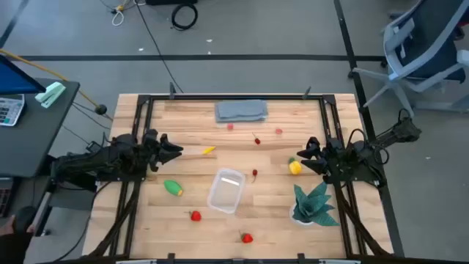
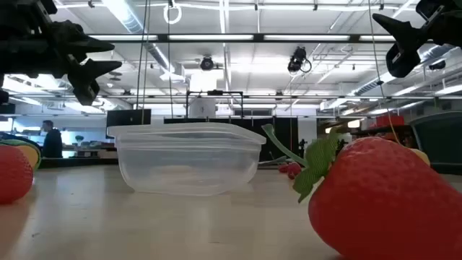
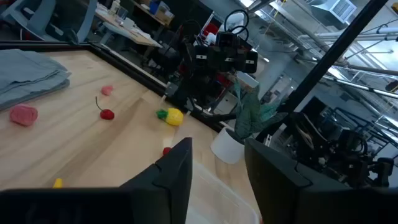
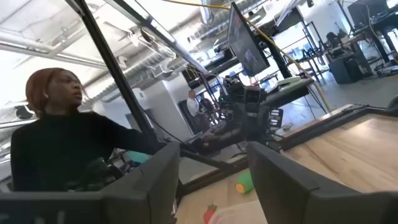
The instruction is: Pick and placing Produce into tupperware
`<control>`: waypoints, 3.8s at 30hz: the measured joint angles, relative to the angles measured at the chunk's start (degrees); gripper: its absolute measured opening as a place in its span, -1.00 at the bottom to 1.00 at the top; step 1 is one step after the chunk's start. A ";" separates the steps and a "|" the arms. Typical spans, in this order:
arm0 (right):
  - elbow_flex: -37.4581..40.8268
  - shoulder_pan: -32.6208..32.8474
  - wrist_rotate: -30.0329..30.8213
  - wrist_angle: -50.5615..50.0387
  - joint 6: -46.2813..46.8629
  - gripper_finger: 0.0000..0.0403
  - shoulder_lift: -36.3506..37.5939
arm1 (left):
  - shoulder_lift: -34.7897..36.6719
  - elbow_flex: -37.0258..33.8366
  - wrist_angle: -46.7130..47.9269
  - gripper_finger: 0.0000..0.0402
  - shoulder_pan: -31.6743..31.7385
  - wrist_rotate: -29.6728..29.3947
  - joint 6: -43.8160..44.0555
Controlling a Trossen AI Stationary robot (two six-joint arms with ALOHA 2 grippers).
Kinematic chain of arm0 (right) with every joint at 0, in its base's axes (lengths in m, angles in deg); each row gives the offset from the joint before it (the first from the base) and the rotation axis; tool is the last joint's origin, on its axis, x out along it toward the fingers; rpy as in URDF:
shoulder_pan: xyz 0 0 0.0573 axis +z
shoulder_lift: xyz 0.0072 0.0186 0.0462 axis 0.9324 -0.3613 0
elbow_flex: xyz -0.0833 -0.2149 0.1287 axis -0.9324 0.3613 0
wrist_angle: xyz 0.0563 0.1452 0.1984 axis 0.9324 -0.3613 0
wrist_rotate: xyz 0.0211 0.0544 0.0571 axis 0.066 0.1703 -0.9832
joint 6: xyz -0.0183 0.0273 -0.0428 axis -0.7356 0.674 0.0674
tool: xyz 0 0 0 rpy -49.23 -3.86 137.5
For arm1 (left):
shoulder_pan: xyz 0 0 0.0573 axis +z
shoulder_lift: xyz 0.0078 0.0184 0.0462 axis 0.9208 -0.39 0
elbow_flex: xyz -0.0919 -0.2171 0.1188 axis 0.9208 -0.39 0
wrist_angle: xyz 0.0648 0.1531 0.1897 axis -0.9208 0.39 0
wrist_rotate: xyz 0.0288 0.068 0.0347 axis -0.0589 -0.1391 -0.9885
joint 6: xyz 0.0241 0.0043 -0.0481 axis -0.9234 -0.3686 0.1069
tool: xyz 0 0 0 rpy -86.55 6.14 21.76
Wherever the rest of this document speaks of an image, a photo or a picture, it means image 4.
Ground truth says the silver ventilation duct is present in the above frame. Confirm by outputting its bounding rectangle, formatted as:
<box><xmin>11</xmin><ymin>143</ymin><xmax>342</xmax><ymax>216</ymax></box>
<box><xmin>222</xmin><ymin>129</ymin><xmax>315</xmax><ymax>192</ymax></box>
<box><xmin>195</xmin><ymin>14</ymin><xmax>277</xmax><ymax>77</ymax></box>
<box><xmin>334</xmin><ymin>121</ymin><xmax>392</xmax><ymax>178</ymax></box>
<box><xmin>82</xmin><ymin>51</ymin><xmax>189</xmax><ymax>105</ymax></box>

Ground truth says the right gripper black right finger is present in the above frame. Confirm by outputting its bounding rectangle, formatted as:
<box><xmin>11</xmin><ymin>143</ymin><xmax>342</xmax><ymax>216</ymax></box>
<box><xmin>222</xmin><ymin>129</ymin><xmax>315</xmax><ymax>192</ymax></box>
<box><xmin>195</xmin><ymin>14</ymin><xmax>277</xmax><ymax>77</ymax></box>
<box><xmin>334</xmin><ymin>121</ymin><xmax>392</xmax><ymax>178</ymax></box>
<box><xmin>247</xmin><ymin>141</ymin><xmax>345</xmax><ymax>224</ymax></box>

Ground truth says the black monitor stand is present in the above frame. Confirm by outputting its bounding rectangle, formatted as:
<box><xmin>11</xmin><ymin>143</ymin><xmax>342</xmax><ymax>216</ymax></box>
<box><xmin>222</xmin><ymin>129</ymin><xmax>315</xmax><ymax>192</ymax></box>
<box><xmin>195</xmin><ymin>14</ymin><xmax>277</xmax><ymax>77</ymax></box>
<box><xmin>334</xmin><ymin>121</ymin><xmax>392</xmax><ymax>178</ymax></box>
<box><xmin>256</xmin><ymin>32</ymin><xmax>293</xmax><ymax>80</ymax></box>

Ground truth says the green toy vegetable yellow end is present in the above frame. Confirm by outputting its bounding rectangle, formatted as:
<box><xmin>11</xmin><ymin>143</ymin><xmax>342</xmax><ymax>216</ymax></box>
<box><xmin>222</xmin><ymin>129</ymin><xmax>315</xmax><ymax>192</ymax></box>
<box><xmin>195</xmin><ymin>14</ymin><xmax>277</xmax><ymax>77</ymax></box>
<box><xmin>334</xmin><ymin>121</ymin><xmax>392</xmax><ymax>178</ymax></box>
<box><xmin>234</xmin><ymin>170</ymin><xmax>254</xmax><ymax>195</ymax></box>

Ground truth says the teal object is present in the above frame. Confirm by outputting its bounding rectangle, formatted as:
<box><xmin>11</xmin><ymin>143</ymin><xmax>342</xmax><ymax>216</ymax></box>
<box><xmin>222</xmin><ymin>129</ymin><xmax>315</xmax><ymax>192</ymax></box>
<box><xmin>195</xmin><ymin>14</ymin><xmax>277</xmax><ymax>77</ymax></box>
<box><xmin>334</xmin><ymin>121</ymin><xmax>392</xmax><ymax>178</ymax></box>
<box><xmin>126</xmin><ymin>150</ymin><xmax>150</xmax><ymax>165</ymax></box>

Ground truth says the black table edge rail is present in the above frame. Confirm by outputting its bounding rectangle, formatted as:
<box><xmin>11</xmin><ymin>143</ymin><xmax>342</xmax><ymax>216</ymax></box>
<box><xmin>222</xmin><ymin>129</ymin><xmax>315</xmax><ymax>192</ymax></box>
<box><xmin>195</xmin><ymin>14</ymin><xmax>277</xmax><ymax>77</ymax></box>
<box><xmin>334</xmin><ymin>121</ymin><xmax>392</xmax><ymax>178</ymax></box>
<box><xmin>178</xmin><ymin>103</ymin><xmax>398</xmax><ymax>197</ymax></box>

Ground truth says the black cabinet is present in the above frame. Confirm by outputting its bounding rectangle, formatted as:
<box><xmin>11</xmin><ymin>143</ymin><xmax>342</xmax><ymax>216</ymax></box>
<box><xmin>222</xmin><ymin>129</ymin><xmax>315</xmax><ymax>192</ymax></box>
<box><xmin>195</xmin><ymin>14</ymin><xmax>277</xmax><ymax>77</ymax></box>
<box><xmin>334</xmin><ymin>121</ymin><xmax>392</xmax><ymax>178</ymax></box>
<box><xmin>328</xmin><ymin>53</ymin><xmax>373</xmax><ymax>85</ymax></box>

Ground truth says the person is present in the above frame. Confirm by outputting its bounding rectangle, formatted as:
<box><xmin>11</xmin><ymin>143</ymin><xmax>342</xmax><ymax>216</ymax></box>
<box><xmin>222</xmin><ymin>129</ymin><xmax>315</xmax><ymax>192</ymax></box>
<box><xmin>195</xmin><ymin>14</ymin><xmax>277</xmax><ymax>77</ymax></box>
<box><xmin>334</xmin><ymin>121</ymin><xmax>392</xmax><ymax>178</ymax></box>
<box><xmin>186</xmin><ymin>90</ymin><xmax>202</xmax><ymax>133</ymax></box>
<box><xmin>200</xmin><ymin>93</ymin><xmax>216</xmax><ymax>114</ymax></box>
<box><xmin>10</xmin><ymin>67</ymin><xmax>218</xmax><ymax>192</ymax></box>

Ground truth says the dark background desk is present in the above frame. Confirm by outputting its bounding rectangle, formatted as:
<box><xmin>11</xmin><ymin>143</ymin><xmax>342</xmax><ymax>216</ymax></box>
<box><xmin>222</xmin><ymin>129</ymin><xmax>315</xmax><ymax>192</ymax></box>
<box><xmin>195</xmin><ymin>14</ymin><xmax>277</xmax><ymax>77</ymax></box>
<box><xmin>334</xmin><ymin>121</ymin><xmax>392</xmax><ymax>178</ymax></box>
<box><xmin>262</xmin><ymin>77</ymin><xmax>315</xmax><ymax>108</ymax></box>

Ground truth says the black device with joints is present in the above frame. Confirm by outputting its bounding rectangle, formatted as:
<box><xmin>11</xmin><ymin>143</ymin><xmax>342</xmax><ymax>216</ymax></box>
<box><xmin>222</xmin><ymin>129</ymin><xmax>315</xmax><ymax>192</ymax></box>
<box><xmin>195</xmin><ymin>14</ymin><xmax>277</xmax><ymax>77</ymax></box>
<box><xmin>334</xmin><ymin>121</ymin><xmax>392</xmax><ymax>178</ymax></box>
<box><xmin>64</xmin><ymin>157</ymin><xmax>124</xmax><ymax>192</ymax></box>

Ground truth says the large black monitor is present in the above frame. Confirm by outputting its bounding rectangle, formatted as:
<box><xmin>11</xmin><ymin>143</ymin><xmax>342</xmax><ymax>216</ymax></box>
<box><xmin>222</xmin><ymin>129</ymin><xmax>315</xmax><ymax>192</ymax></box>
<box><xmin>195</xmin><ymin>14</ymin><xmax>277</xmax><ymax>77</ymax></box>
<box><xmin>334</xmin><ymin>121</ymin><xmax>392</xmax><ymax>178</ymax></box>
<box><xmin>226</xmin><ymin>1</ymin><xmax>271</xmax><ymax>77</ymax></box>

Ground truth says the black metal rig frame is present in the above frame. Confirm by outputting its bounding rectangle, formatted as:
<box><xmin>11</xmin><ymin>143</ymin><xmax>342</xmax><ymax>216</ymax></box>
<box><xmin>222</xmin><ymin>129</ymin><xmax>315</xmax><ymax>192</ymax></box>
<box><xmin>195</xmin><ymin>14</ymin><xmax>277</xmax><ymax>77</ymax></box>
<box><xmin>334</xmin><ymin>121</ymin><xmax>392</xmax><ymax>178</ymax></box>
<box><xmin>72</xmin><ymin>0</ymin><xmax>239</xmax><ymax>171</ymax></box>

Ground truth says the red toy strawberry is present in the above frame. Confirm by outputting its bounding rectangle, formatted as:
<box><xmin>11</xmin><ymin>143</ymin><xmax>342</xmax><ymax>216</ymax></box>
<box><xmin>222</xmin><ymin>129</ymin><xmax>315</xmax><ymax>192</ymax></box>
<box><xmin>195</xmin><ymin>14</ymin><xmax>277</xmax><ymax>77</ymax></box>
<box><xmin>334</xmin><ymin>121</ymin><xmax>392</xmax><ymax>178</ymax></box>
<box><xmin>203</xmin><ymin>203</ymin><xmax>218</xmax><ymax>224</ymax></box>

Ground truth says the clear plastic tupperware container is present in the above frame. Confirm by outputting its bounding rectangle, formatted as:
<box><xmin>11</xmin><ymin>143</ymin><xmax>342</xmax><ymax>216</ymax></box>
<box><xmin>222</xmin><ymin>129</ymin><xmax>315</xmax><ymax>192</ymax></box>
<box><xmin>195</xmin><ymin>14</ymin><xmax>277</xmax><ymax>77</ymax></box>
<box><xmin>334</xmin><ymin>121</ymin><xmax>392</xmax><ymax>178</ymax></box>
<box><xmin>207</xmin><ymin>200</ymin><xmax>269</xmax><ymax>224</ymax></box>

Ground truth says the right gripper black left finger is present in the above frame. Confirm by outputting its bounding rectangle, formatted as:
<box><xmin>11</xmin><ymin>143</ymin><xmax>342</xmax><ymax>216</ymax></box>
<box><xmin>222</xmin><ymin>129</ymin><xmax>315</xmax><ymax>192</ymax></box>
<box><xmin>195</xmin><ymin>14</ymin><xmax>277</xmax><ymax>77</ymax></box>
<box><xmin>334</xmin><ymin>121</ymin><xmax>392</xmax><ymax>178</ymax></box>
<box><xmin>101</xmin><ymin>142</ymin><xmax>181</xmax><ymax>224</ymax></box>

